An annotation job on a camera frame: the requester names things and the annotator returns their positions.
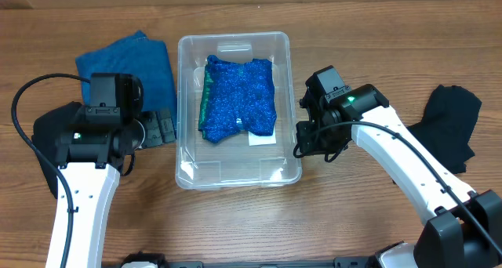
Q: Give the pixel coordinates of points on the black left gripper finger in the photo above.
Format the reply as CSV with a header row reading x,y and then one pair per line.
x,y
166,125
153,136

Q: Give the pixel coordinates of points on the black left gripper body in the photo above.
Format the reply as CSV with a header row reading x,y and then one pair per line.
x,y
139,126

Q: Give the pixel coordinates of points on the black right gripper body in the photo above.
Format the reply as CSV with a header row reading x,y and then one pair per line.
x,y
307,137

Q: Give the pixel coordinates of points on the blue sequin garment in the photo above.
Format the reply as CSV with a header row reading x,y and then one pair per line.
x,y
237,97

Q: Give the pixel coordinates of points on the black cloth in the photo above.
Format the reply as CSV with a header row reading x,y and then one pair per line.
x,y
445,129

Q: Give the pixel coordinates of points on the black cloth under left arm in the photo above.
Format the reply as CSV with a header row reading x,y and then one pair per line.
x,y
47,130

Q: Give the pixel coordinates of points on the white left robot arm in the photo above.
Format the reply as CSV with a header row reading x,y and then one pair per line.
x,y
90,156

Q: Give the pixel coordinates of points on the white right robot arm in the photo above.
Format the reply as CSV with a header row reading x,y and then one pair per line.
x,y
462,228

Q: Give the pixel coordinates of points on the clear plastic container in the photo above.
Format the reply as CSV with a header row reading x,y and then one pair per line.
x,y
202,165

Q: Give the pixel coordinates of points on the white label in container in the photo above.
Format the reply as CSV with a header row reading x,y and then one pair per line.
x,y
255,140

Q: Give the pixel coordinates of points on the blue denim folded cloth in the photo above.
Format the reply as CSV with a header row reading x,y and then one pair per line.
x,y
145,58

